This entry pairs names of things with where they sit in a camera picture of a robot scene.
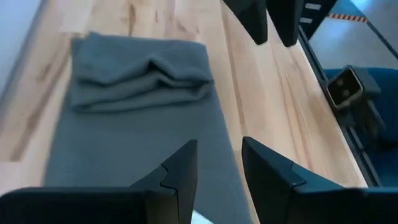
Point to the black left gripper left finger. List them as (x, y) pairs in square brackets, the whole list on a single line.
[(124, 205)]

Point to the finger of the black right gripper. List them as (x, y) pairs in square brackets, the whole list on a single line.
[(284, 21), (252, 18)]

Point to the black aluminium table frame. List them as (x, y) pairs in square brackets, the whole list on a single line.
[(342, 112)]

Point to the black table-level camera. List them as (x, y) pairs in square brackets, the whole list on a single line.
[(345, 88)]

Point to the orange black striped tape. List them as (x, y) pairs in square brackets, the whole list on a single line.
[(346, 17)]

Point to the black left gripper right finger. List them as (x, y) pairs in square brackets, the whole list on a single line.
[(295, 202)]

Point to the black slotted rack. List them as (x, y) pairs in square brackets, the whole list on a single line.
[(317, 15)]

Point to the dark grey towel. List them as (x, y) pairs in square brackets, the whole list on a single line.
[(124, 140)]

